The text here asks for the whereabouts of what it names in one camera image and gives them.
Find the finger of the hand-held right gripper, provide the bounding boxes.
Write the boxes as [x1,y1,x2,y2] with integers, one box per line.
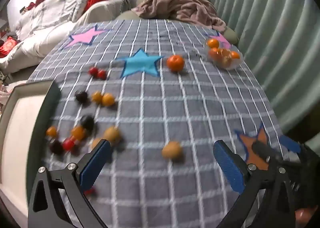
[251,141,284,166]

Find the white quilted sofa cover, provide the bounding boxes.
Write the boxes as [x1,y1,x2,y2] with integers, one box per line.
[0,0,125,74]

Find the mandarin orange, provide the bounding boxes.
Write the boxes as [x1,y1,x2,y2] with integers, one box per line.
[166,55,185,72]

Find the tan longan fruit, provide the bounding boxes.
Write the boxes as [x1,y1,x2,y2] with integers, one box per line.
[162,141,182,160]
[104,126,122,144]

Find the pink crumpled blanket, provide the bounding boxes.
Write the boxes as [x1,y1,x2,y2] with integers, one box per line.
[131,0,227,30]

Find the clear plastic bowl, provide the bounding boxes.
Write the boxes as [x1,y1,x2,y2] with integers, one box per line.
[205,38,242,70]

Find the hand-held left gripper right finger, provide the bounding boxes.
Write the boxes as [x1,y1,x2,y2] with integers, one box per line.
[213,140,297,228]

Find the dark purple plum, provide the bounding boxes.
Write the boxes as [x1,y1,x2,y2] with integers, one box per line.
[49,140,63,155]
[80,115,95,130]
[75,90,88,102]

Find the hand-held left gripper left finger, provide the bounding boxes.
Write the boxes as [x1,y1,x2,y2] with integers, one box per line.
[27,139,112,228]

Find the crumpled plastic bag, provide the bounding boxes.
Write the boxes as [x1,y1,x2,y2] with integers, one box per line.
[0,76,13,105]

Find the pale green curtain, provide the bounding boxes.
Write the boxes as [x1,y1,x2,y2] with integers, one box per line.
[205,0,320,141]

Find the grey checked star tablecloth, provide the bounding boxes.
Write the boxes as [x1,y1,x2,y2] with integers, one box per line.
[26,18,302,228]

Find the white tray with dark rim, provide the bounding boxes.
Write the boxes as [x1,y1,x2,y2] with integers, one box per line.
[0,79,62,220]

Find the person's right hand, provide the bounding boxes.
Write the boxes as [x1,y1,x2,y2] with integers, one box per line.
[295,207,318,227]

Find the red patterned cushion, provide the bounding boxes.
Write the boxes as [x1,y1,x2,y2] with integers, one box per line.
[0,36,19,57]

